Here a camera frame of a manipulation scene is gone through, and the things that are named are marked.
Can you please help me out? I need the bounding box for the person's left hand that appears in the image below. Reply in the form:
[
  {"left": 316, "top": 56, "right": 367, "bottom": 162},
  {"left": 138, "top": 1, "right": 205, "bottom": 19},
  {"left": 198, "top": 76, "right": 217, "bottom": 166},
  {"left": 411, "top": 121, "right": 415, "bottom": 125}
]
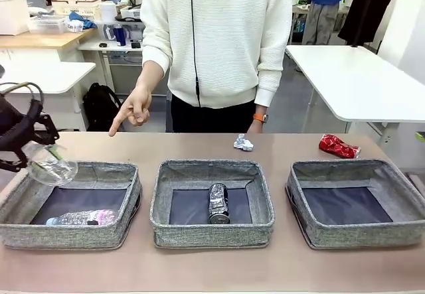
[{"left": 247, "top": 119, "right": 266, "bottom": 134}]

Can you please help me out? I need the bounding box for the blue drink bottle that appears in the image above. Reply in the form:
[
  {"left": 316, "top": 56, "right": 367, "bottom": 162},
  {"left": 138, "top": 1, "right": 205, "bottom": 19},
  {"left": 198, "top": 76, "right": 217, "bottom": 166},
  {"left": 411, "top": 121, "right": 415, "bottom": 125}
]
[{"left": 112, "top": 23, "right": 128, "bottom": 46}]

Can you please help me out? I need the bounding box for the clear bottle with pink label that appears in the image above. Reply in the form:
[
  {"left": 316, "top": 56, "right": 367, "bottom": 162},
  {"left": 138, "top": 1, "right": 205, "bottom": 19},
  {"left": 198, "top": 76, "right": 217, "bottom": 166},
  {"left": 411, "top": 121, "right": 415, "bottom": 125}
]
[{"left": 45, "top": 208, "right": 117, "bottom": 226}]

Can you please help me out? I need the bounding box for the crushed red drink can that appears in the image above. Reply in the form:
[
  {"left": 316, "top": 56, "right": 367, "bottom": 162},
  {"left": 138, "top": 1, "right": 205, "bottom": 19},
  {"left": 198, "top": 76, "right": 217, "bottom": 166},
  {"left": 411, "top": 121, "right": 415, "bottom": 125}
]
[{"left": 318, "top": 133, "right": 361, "bottom": 159}]

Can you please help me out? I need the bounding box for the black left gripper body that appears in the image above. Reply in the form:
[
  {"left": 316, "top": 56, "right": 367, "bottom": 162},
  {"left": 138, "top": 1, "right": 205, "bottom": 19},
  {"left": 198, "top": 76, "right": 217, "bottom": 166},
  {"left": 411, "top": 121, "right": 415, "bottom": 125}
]
[{"left": 0, "top": 93, "right": 43, "bottom": 151}]

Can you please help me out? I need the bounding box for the person's right hand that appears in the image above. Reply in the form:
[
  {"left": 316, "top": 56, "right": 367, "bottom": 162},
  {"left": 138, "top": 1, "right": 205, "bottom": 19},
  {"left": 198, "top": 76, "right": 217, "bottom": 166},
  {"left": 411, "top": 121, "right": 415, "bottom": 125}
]
[{"left": 108, "top": 85, "right": 153, "bottom": 138}]

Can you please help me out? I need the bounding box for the white side table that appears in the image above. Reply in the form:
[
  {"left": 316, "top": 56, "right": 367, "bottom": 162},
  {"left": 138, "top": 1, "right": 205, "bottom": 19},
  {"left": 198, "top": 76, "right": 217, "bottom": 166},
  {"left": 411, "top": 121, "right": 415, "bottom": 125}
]
[{"left": 285, "top": 44, "right": 425, "bottom": 142}]

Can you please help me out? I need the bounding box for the black hanging coat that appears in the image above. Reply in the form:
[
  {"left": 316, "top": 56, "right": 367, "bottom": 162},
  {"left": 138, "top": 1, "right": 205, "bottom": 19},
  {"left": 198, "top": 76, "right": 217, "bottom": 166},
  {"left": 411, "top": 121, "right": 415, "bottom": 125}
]
[{"left": 338, "top": 0, "right": 402, "bottom": 48}]

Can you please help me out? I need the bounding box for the black backpack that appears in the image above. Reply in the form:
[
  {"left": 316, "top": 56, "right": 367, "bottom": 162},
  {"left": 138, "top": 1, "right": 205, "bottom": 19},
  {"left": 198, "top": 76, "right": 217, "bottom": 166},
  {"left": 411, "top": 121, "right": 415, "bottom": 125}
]
[{"left": 82, "top": 82, "right": 124, "bottom": 132}]

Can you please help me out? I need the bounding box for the crushed black drink can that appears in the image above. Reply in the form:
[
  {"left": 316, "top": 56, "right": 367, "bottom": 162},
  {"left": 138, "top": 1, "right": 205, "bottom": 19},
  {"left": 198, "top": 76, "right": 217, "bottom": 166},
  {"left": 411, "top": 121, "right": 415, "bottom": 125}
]
[{"left": 208, "top": 183, "right": 230, "bottom": 224}]

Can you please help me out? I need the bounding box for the wooden top workbench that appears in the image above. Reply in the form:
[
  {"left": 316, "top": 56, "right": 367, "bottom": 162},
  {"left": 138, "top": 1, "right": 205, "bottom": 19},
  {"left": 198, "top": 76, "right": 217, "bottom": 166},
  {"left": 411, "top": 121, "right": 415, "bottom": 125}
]
[{"left": 0, "top": 27, "right": 98, "bottom": 64}]

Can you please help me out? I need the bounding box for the grey fabric basket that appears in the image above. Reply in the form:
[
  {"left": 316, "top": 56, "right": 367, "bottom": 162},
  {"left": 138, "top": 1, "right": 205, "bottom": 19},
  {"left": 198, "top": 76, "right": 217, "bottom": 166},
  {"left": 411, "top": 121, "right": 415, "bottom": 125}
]
[
  {"left": 0, "top": 160, "right": 143, "bottom": 250},
  {"left": 285, "top": 159, "right": 425, "bottom": 250},
  {"left": 149, "top": 159, "right": 276, "bottom": 249}
]

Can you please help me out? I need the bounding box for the blue cloth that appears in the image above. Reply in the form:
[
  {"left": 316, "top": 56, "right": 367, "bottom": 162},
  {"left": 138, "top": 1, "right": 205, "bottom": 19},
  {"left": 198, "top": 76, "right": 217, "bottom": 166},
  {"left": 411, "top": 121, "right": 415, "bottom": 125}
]
[{"left": 68, "top": 11, "right": 98, "bottom": 29}]

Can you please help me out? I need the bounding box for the clear plastic cup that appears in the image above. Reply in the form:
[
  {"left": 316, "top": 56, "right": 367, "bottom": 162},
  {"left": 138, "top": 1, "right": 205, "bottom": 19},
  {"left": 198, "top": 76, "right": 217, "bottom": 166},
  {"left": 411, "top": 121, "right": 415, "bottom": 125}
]
[{"left": 28, "top": 143, "right": 79, "bottom": 187}]

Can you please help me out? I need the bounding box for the person's right forearm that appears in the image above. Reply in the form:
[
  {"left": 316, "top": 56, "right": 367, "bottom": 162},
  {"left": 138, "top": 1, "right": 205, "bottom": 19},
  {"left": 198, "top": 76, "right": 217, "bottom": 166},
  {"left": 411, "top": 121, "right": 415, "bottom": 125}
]
[{"left": 134, "top": 60, "right": 166, "bottom": 92}]

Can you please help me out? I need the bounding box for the person in white sweater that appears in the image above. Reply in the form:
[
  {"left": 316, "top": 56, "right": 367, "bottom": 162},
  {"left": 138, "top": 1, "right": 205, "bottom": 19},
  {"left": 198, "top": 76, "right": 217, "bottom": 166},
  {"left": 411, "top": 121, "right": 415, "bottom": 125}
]
[{"left": 139, "top": 0, "right": 294, "bottom": 134}]

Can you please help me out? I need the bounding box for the white storage box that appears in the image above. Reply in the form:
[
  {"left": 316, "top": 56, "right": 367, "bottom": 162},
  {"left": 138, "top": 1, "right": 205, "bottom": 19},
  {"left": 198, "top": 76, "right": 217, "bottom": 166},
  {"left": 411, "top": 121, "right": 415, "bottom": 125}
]
[{"left": 0, "top": 0, "right": 31, "bottom": 36}]

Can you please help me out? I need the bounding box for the white desk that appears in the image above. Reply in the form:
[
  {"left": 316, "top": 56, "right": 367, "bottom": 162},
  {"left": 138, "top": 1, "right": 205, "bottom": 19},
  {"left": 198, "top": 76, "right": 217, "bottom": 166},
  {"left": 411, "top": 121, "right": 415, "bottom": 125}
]
[{"left": 0, "top": 62, "right": 97, "bottom": 131}]

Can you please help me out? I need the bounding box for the white cylindrical jar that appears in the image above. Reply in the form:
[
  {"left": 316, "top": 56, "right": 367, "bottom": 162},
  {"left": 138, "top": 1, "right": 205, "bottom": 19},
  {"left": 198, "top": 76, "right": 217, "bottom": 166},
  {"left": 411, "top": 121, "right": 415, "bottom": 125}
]
[{"left": 99, "top": 1, "right": 116, "bottom": 21}]

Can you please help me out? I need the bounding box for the clear plastic bin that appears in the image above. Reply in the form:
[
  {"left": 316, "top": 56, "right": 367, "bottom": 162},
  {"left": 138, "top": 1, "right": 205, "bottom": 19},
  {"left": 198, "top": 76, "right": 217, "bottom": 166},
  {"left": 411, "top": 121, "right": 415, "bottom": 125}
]
[{"left": 28, "top": 14, "right": 70, "bottom": 35}]

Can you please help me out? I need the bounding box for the white wooden crate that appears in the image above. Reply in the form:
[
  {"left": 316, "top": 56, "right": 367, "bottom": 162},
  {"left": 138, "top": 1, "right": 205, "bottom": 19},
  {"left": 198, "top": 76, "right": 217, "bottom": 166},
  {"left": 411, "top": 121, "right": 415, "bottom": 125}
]
[{"left": 51, "top": 0, "right": 102, "bottom": 19}]

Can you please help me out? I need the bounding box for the white shelf table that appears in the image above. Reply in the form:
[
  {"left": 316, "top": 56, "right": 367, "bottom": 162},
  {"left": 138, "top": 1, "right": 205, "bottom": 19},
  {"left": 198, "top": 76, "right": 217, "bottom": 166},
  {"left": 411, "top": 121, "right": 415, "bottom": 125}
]
[{"left": 78, "top": 40, "right": 147, "bottom": 96}]

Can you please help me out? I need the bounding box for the person in blue top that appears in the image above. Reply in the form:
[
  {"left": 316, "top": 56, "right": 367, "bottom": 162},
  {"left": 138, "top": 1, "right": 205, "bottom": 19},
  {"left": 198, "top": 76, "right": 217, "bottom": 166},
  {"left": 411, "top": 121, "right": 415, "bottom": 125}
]
[{"left": 301, "top": 0, "right": 361, "bottom": 46}]

